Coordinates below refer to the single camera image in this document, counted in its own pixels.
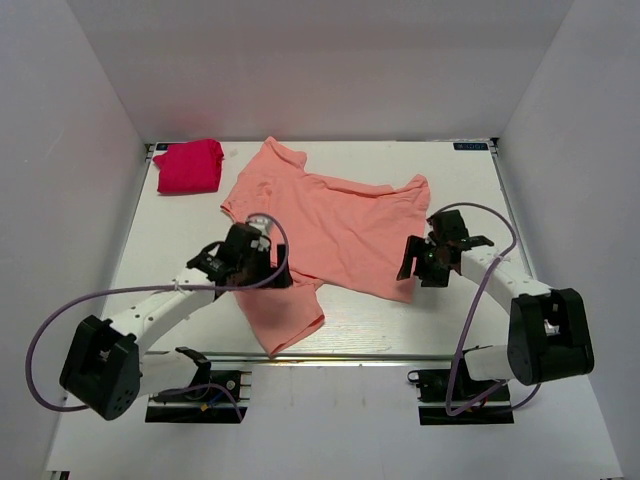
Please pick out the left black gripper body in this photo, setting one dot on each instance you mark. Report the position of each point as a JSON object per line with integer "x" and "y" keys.
{"x": 257, "y": 267}

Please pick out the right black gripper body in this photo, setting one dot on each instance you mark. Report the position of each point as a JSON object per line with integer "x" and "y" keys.
{"x": 431, "y": 267}

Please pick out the salmon pink t shirt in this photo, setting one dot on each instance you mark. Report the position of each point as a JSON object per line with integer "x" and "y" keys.
{"x": 339, "y": 232}

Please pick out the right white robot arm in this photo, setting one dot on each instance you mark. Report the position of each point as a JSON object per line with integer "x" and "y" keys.
{"x": 548, "y": 334}

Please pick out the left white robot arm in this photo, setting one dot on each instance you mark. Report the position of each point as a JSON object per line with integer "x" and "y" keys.
{"x": 110, "y": 362}

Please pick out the blue table label sticker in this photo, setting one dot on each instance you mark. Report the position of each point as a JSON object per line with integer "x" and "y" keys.
{"x": 470, "y": 146}

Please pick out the folded magenta t shirt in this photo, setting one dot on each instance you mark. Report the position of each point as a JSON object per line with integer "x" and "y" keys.
{"x": 190, "y": 168}

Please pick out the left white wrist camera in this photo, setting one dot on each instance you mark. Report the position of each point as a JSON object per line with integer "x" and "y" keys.
{"x": 264, "y": 226}

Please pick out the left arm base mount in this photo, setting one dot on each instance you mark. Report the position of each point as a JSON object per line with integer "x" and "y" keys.
{"x": 206, "y": 406}

